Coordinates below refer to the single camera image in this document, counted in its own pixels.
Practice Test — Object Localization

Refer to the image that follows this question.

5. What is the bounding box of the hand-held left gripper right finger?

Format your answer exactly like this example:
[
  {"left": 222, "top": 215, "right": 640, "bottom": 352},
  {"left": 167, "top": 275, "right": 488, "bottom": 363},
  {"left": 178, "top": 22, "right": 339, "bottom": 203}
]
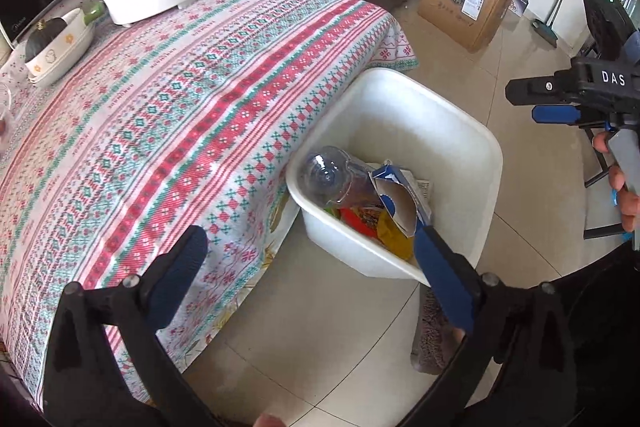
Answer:
[{"left": 400, "top": 225, "right": 578, "bottom": 427}]

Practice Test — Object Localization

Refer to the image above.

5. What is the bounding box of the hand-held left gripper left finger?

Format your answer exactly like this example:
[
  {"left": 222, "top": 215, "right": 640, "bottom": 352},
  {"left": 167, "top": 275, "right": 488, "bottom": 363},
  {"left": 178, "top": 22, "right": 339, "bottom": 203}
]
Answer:
[{"left": 42, "top": 224, "right": 223, "bottom": 427}]

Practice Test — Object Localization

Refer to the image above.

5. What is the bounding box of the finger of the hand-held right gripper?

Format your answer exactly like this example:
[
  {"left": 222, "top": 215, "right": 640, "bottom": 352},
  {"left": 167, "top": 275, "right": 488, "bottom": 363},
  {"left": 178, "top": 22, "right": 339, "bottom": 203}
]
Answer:
[
  {"left": 531, "top": 104, "right": 583, "bottom": 126},
  {"left": 505, "top": 72, "right": 576, "bottom": 108}
]

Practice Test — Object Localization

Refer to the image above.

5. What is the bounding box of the yellow wrapper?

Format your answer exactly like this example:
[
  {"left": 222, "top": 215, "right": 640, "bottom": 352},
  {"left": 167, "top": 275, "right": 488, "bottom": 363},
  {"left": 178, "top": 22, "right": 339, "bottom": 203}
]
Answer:
[{"left": 376, "top": 212, "right": 417, "bottom": 259}]

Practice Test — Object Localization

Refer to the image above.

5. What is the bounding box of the blue cardboard snack box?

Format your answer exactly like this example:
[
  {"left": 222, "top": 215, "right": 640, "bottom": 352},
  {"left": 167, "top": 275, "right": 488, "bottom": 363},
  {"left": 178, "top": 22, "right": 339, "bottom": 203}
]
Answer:
[{"left": 369, "top": 162, "right": 433, "bottom": 238}]

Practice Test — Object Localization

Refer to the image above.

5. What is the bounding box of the orange white snack bag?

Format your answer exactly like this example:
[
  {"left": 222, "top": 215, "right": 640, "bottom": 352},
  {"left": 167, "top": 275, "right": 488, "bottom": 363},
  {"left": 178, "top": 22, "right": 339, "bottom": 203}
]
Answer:
[{"left": 339, "top": 204, "right": 387, "bottom": 239}]

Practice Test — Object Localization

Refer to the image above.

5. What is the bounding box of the white plastic bin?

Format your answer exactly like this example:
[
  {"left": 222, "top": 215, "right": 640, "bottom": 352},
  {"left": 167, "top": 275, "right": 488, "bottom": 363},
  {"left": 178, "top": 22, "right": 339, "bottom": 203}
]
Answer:
[{"left": 286, "top": 67, "right": 503, "bottom": 280}]

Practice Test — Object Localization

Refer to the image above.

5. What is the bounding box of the clear plastic bottle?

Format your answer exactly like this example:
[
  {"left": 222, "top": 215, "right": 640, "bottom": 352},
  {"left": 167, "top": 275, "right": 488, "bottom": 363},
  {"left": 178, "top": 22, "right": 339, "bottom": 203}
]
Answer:
[{"left": 300, "top": 146, "right": 386, "bottom": 210}]

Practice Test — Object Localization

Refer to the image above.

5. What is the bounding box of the person's right hand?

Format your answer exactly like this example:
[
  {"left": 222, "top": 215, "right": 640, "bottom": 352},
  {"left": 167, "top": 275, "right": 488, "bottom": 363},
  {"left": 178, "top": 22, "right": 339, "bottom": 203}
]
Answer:
[{"left": 592, "top": 131, "right": 640, "bottom": 233}]

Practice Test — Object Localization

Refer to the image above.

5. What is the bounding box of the dark green broom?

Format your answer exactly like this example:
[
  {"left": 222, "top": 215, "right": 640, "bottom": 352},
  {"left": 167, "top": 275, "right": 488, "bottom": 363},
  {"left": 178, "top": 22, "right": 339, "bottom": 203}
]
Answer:
[{"left": 530, "top": 0, "right": 572, "bottom": 49}]

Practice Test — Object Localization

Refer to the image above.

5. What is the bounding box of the brown fuzzy slipper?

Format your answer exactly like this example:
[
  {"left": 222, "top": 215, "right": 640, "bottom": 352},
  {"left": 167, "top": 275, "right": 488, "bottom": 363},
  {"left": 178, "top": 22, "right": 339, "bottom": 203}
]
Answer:
[{"left": 410, "top": 287, "right": 466, "bottom": 377}]

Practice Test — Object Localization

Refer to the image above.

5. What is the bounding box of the cardboard box with label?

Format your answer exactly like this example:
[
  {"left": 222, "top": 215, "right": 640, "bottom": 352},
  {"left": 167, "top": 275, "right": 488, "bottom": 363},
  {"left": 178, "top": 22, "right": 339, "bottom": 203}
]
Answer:
[{"left": 417, "top": 0, "right": 513, "bottom": 53}]

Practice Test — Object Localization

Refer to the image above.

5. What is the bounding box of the patterned red green tablecloth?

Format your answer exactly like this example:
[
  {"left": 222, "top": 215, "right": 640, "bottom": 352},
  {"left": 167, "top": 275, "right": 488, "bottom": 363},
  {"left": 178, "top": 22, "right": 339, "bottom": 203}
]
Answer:
[{"left": 0, "top": 0, "right": 420, "bottom": 408}]

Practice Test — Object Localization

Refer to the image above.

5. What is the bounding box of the white printed bowl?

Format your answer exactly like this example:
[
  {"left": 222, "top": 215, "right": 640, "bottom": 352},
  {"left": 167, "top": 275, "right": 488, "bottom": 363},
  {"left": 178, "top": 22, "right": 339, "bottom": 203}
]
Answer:
[{"left": 24, "top": 7, "right": 96, "bottom": 78}]

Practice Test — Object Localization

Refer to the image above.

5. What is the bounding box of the white floral cloth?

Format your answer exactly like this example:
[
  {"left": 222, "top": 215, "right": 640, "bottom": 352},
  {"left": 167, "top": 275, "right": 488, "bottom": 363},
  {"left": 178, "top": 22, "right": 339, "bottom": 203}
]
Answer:
[{"left": 0, "top": 14, "right": 116, "bottom": 118}]

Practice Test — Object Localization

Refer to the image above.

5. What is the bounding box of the dark green pumpkin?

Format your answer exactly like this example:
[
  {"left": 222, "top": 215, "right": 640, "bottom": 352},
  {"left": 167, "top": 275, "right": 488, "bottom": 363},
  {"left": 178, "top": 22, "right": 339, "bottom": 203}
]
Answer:
[{"left": 25, "top": 17, "right": 68, "bottom": 60}]

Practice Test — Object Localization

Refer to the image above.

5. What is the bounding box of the green cucumber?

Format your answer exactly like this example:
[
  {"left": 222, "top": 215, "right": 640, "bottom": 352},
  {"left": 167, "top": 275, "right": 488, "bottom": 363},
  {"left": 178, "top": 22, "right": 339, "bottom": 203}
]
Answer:
[{"left": 82, "top": 1, "right": 106, "bottom": 25}]

